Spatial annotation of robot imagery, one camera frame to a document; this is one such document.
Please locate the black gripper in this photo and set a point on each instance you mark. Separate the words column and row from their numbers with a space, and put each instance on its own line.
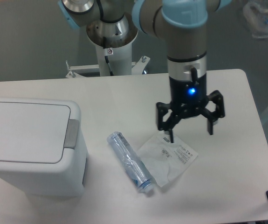
column 189, row 99

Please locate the grey trash can push button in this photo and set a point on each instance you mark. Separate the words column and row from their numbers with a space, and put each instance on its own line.
column 72, row 133

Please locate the white plastic trash can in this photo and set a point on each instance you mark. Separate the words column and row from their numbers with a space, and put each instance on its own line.
column 64, row 178

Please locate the white trash can lid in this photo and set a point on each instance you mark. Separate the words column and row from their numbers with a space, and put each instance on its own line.
column 32, row 133

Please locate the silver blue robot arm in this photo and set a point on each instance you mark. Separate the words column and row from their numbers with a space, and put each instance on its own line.
column 181, row 24

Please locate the white printed plastic pouch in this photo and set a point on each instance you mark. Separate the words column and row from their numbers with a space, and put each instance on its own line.
column 165, row 160

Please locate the crushed clear plastic bottle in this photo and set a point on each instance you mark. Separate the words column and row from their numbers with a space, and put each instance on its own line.
column 131, row 162

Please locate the clear plastic bag on floor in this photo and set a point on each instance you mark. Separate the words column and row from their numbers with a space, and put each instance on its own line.
column 256, row 14

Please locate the white pedestal base frame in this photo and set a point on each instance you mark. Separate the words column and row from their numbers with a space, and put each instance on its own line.
column 139, row 67

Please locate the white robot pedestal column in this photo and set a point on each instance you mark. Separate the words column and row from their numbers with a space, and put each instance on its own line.
column 113, row 44

